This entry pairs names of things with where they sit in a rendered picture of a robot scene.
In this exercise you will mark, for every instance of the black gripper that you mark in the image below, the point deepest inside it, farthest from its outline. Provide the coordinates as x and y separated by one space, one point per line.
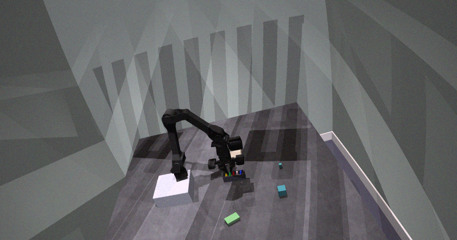
225 159

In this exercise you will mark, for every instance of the tan open tray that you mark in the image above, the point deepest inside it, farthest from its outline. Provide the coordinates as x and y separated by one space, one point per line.
235 152

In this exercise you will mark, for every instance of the light green rectangular block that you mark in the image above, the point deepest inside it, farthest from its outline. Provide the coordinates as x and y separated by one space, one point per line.
232 218

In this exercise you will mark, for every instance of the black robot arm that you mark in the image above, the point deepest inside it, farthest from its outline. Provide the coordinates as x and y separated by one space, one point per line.
215 133

